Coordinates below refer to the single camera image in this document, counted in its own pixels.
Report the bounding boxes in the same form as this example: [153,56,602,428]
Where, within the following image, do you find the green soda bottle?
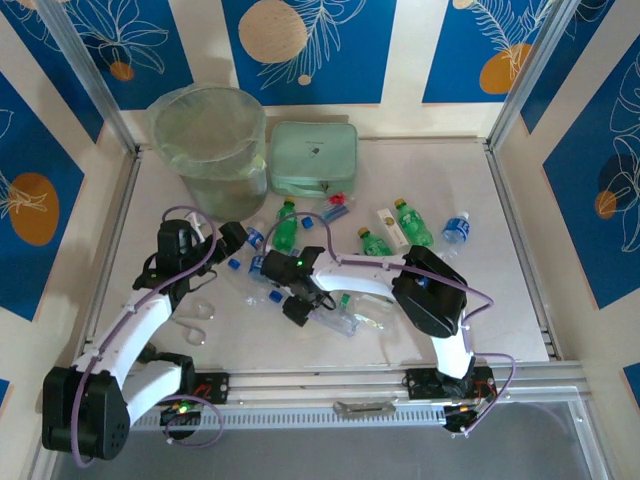
[272,197,301,253]
[393,198,435,247]
[356,227,396,259]

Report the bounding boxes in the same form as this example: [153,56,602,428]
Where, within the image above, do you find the red blue small packet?
[299,191,357,231]

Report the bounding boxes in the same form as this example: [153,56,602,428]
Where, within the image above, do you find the small white carton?
[375,206,409,254]

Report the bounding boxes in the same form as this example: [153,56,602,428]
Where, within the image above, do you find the small water bottle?
[440,209,474,247]

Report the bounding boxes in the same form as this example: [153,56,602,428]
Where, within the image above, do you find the grey mesh waste bin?
[148,84,270,224]

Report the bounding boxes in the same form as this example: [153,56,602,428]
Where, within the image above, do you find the mint green zip pouch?
[268,121,359,200]

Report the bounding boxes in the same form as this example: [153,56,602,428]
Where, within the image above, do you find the grey metal panel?
[29,399,614,480]

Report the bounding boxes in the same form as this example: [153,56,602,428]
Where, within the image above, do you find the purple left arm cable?
[69,204,226,469]

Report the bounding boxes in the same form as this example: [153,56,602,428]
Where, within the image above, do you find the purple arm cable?
[69,204,226,469]
[263,217,517,437]

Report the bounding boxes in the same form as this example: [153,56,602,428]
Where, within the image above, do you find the scissors with clear handles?
[172,299,217,347]

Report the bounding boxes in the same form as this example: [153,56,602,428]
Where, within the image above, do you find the long aluminium base rail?
[74,359,586,416]

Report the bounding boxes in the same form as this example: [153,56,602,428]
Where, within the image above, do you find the aluminium side rail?
[74,149,144,374]
[484,142,567,361]

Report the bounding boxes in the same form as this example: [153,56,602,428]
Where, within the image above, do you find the grey slotted cable duct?
[129,409,451,432]

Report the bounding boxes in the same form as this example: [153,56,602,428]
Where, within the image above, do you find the flat metal bracket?
[332,398,399,417]

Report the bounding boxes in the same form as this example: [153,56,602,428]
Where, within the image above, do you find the aluminium frame post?
[487,0,576,151]
[35,0,141,156]

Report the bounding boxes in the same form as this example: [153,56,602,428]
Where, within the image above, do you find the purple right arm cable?
[263,217,517,437]

